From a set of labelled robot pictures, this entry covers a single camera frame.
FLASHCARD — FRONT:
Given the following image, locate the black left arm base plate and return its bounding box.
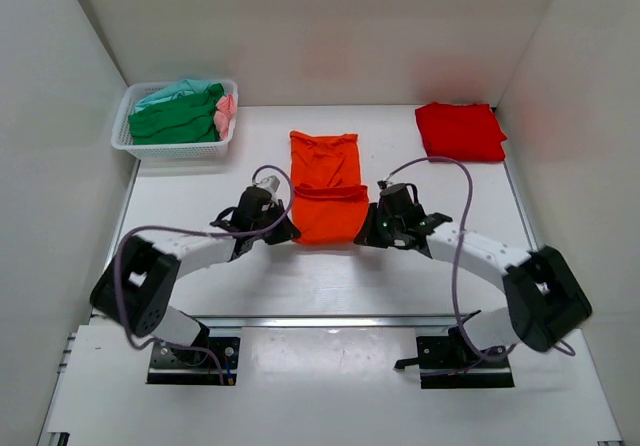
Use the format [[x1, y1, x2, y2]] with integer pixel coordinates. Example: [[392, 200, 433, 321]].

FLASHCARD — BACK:
[[146, 328, 241, 387]]

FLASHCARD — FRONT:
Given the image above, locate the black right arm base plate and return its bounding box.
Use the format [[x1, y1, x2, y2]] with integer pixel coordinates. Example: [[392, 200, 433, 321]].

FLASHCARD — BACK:
[[394, 327, 515, 390]]

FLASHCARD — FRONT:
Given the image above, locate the aluminium table rail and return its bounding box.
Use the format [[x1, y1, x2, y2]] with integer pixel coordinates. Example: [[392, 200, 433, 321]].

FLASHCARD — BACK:
[[92, 160, 566, 330]]

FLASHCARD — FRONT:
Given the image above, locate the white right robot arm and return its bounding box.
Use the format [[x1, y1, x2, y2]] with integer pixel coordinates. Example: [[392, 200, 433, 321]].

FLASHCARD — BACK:
[[354, 183, 593, 367]]

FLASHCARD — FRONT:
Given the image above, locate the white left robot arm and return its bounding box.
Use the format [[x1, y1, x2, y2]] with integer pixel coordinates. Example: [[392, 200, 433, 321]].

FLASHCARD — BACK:
[[90, 185, 301, 364]]

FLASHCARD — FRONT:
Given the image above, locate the teal t shirt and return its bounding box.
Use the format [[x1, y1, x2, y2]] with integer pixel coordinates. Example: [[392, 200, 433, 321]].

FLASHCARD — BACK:
[[134, 79, 213, 113]]

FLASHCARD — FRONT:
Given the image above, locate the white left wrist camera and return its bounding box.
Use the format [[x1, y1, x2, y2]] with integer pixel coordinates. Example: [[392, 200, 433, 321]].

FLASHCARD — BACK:
[[254, 175, 280, 202]]

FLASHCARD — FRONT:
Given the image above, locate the folded red t shirt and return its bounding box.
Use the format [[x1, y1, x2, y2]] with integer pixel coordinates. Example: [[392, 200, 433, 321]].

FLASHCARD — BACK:
[[415, 103, 507, 163]]

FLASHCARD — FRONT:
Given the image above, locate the orange t shirt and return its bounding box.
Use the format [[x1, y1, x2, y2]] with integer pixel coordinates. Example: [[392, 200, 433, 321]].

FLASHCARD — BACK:
[[290, 131, 369, 246]]

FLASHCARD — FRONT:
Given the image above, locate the green t shirt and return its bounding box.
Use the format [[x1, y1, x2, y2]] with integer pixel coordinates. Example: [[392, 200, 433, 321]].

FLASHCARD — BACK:
[[128, 83, 224, 145]]

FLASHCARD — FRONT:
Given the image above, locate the pink t shirt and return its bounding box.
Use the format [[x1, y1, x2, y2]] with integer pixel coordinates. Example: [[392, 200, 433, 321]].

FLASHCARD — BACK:
[[213, 94, 237, 140]]

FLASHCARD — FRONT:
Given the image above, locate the white plastic laundry basket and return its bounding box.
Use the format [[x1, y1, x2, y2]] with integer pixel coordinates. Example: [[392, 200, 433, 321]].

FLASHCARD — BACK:
[[111, 79, 238, 159]]

